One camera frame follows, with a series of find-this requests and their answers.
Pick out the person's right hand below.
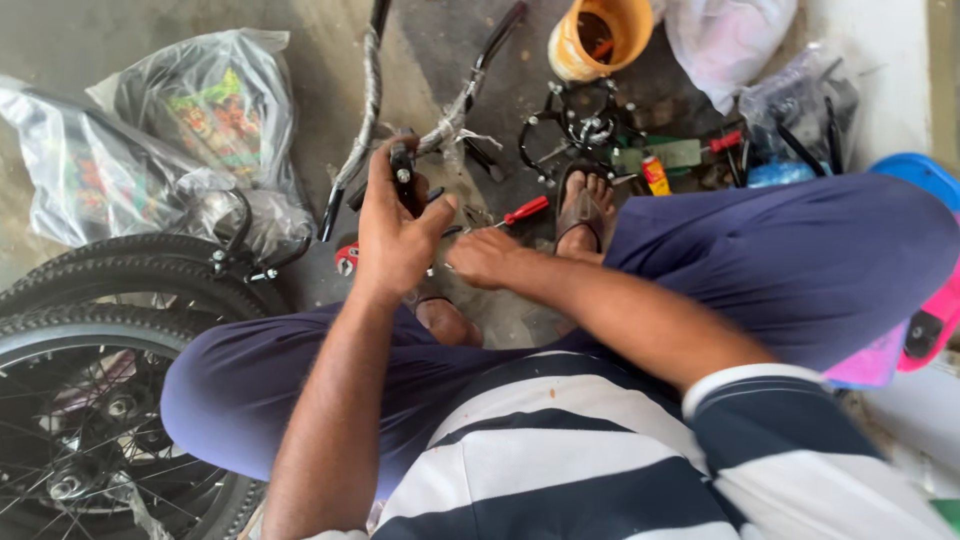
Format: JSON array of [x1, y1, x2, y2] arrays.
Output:
[[445, 228, 528, 292]]

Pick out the person's left hand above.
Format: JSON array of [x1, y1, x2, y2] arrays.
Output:
[[352, 135, 460, 300]]

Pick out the black bicycle brake lever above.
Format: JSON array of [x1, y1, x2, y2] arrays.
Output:
[[388, 129, 448, 220]]

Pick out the brown sandal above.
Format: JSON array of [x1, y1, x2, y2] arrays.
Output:
[[555, 161, 618, 255]]

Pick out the heap of black brake calipers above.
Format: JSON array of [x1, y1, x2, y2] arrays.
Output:
[[517, 77, 648, 189]]

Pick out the yellow and red tube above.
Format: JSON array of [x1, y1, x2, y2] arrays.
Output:
[[642, 155, 673, 198]]

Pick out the green flat packet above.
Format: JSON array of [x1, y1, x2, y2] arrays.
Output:
[[611, 135, 705, 177]]

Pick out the navy white striped shirt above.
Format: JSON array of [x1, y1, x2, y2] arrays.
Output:
[[303, 351, 960, 540]]

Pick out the orange plastic bucket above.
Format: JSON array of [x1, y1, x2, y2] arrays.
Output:
[[546, 0, 655, 84]]

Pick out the clear bag with colourful print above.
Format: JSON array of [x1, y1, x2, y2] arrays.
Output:
[[85, 28, 301, 198]]

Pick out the blue trousers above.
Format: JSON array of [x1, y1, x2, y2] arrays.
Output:
[[159, 172, 960, 502]]

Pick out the black bicycle tyre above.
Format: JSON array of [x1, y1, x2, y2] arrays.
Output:
[[0, 232, 295, 320]]

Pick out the blue plastic bag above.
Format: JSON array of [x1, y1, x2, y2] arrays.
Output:
[[746, 159, 834, 190]]

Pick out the white plastic bag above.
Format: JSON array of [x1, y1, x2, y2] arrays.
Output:
[[651, 0, 800, 116]]

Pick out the clear bag with black rods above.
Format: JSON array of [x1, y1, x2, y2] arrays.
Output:
[[738, 42, 861, 177]]

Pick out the large clear bag with parts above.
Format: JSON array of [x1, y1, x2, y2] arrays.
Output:
[[0, 75, 318, 262]]

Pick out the black bicycle wheel with spokes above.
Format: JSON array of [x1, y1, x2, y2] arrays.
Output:
[[0, 303, 270, 540]]

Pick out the blue plastic stool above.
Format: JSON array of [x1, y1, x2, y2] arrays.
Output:
[[868, 152, 960, 215]]

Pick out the pink plastic bicycle part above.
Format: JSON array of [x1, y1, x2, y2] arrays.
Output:
[[823, 258, 960, 390]]

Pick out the red-handled screwdriver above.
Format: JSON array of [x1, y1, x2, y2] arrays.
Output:
[[491, 195, 551, 230]]

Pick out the black plastic-wrapped bicycle handlebar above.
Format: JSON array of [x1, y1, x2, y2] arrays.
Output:
[[318, 0, 531, 243]]

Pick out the black metal bracket with bolts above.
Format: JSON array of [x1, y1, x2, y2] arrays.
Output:
[[208, 187, 315, 286]]

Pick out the red-handled tool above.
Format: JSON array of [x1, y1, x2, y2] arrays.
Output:
[[701, 129, 745, 156]]

